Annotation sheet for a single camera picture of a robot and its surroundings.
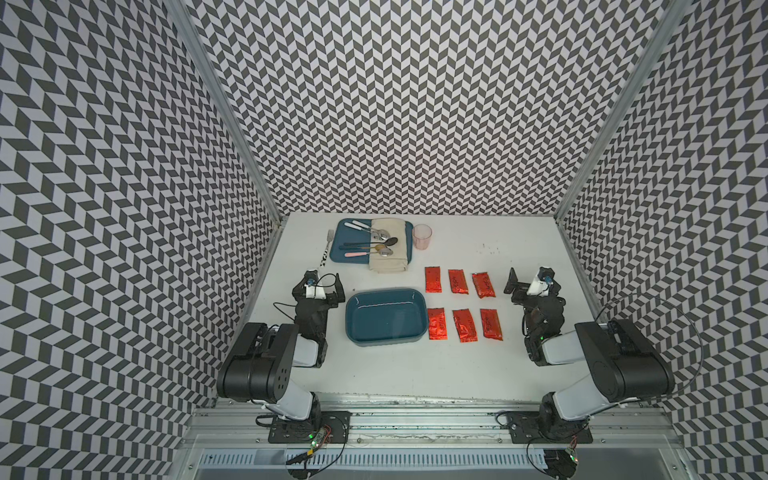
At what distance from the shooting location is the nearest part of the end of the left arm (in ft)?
2.27

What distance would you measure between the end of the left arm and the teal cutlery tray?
21cm

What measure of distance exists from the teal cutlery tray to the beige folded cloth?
1 cm

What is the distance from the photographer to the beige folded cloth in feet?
3.41

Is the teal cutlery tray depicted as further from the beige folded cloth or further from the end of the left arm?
the end of the left arm

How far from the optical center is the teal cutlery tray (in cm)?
108
